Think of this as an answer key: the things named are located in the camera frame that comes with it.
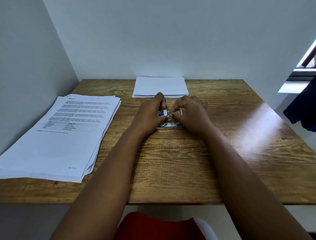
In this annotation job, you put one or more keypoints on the person's left hand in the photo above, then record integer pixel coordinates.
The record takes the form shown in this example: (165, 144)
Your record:
(148, 116)

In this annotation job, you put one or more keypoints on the person's right hand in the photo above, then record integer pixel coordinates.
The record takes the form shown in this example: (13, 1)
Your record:
(193, 116)

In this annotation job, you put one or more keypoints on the person's left thumb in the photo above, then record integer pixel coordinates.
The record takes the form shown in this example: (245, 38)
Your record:
(166, 117)

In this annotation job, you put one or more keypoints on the person's right thumb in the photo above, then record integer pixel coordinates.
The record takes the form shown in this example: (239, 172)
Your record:
(174, 114)

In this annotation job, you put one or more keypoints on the white staple box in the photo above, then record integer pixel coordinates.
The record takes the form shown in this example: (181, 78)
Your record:
(165, 112)

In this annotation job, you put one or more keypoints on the silver metal stapler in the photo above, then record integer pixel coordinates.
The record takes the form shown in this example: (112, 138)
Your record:
(170, 125)

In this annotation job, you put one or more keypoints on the person's left forearm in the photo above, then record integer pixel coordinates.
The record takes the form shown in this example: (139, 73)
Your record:
(98, 188)

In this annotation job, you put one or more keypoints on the person's right forearm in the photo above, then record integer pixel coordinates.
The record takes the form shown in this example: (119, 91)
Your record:
(246, 188)

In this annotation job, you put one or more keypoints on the small stack of blank papers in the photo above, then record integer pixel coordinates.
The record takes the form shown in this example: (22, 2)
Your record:
(160, 86)

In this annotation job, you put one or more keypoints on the stack of printed paper sheets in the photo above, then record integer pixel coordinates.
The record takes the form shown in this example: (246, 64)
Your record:
(59, 136)

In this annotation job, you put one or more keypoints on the person's red and white clothing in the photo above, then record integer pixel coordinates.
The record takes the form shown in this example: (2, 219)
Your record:
(160, 227)

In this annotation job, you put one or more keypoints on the dark blue cloth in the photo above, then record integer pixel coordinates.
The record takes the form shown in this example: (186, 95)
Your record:
(302, 106)

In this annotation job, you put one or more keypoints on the window frame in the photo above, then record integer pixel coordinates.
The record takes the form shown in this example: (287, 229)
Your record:
(302, 66)

